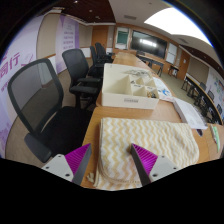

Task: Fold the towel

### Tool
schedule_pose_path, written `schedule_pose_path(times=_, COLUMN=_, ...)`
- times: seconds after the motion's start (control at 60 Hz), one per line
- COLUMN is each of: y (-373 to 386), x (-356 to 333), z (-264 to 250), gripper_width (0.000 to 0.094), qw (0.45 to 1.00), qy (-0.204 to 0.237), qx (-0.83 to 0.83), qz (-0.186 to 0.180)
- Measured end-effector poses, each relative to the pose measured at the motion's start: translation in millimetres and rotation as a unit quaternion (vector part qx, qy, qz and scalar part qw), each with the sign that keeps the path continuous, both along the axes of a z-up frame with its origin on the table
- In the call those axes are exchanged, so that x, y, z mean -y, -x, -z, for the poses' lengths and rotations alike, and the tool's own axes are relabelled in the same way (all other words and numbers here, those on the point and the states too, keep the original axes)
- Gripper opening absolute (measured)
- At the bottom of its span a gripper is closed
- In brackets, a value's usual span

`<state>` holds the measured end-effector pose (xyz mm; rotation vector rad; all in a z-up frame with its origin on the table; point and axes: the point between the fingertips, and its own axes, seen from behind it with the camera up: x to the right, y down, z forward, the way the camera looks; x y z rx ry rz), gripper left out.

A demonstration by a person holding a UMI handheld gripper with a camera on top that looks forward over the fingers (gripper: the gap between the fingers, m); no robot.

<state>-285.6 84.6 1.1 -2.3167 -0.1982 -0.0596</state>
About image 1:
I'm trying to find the plain white whiteboard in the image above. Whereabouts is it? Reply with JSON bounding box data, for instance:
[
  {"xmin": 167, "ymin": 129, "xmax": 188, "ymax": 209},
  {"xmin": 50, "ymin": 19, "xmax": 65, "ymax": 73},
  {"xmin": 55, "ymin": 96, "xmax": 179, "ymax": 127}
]
[{"xmin": 165, "ymin": 42, "xmax": 179, "ymax": 65}]

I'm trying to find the purple lettered wall poster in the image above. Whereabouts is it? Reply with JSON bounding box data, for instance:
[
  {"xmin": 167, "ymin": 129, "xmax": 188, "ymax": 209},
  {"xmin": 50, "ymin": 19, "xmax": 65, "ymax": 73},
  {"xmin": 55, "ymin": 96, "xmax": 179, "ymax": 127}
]
[{"xmin": 0, "ymin": 19, "xmax": 44, "ymax": 158}]

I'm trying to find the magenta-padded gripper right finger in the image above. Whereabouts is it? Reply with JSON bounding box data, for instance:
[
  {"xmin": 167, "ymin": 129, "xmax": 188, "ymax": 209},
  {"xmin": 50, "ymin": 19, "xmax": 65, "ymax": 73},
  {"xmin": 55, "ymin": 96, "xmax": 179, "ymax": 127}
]
[{"xmin": 130, "ymin": 143, "xmax": 181, "ymax": 187}]

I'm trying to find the large black wall screen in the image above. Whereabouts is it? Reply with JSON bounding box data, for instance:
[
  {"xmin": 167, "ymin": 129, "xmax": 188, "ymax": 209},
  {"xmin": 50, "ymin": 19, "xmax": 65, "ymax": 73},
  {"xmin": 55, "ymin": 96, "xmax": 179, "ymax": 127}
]
[{"xmin": 129, "ymin": 29, "xmax": 168, "ymax": 60}]

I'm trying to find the long table with black chairs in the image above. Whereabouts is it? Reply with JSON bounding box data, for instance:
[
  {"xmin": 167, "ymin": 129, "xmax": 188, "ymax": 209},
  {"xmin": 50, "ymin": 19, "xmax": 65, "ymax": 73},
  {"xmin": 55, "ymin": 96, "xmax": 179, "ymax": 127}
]
[{"xmin": 181, "ymin": 74, "xmax": 224, "ymax": 125}]

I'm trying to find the bright ceiling light panel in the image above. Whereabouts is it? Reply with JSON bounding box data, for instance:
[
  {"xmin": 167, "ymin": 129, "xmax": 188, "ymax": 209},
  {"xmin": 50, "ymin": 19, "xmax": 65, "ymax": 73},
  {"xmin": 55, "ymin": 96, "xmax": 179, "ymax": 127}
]
[{"xmin": 143, "ymin": 7, "xmax": 213, "ymax": 47}]

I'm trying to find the whiteboard with green panel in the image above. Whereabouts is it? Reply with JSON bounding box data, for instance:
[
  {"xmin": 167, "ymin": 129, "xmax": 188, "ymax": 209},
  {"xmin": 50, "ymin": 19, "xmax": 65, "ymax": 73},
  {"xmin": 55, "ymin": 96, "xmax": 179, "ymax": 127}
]
[{"xmin": 114, "ymin": 26, "xmax": 130, "ymax": 51}]

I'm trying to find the brown wooden door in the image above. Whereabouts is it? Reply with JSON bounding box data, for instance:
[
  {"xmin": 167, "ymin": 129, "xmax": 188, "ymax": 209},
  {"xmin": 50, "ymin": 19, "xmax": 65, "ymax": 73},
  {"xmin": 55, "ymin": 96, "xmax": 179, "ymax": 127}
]
[
  {"xmin": 91, "ymin": 25, "xmax": 109, "ymax": 50},
  {"xmin": 178, "ymin": 49, "xmax": 191, "ymax": 81}
]

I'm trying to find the cream zigzag striped towel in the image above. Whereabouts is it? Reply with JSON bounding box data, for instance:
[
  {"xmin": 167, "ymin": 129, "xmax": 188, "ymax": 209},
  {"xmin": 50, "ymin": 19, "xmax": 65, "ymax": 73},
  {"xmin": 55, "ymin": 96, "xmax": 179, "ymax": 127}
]
[{"xmin": 93, "ymin": 117, "xmax": 200, "ymax": 192}]

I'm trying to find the colourful wall poster board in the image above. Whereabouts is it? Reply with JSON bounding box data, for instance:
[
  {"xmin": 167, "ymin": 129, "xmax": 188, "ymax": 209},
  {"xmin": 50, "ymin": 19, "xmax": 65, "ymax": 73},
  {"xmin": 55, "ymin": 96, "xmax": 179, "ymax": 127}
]
[{"xmin": 205, "ymin": 68, "xmax": 224, "ymax": 113}]

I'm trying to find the white compartment organizer box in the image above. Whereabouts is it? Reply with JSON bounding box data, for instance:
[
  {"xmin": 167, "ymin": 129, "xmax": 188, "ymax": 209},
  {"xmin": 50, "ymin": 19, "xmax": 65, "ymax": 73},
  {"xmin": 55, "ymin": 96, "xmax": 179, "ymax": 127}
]
[{"xmin": 101, "ymin": 62, "xmax": 160, "ymax": 110}]

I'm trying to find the small dark side table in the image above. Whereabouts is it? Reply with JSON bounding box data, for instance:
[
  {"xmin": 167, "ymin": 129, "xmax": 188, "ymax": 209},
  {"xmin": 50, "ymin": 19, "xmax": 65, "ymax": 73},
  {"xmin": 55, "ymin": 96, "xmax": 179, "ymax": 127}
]
[{"xmin": 168, "ymin": 64, "xmax": 180, "ymax": 78}]

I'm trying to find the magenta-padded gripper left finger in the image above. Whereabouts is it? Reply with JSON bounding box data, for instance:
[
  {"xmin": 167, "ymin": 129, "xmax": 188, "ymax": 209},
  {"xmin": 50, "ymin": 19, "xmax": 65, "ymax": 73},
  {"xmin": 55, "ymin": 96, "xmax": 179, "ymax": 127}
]
[{"xmin": 41, "ymin": 142, "xmax": 93, "ymax": 186}]

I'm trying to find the white printed paper sheet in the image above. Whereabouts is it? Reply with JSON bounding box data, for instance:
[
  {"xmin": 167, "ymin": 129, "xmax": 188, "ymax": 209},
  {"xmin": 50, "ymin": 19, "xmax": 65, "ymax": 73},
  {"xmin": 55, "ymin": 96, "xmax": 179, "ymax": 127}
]
[{"xmin": 153, "ymin": 77, "xmax": 172, "ymax": 93}]

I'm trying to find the purple and white banner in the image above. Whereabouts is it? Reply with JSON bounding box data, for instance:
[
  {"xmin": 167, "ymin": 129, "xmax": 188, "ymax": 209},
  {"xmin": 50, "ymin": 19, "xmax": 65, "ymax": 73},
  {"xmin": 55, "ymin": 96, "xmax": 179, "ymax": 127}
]
[{"xmin": 54, "ymin": 14, "xmax": 80, "ymax": 74}]

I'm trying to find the white and blue small box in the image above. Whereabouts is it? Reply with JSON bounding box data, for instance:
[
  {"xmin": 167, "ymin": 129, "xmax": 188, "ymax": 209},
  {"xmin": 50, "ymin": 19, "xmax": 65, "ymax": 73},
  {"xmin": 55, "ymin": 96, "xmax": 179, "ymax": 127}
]
[{"xmin": 159, "ymin": 88, "xmax": 175, "ymax": 102}]

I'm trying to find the dark-legged desk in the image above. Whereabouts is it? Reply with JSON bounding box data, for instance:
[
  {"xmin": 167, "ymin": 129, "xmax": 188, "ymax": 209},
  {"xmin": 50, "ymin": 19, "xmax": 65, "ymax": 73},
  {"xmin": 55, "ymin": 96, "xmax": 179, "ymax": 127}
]
[{"xmin": 135, "ymin": 53, "xmax": 165, "ymax": 78}]

